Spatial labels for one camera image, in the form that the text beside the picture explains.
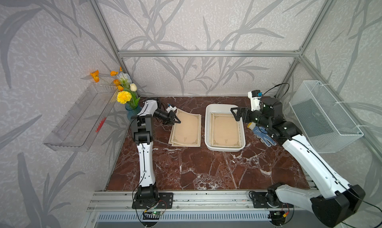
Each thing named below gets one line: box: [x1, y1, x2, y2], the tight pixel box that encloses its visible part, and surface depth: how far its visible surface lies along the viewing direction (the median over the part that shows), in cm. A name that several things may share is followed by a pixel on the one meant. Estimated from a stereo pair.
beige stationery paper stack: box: [208, 112, 242, 148], surface depth 99 cm
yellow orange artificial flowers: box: [90, 66, 141, 109], surface depth 84 cm
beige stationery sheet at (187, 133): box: [171, 108, 202, 147], surface depth 99 cm
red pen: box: [95, 116, 107, 133], surface depth 67 cm
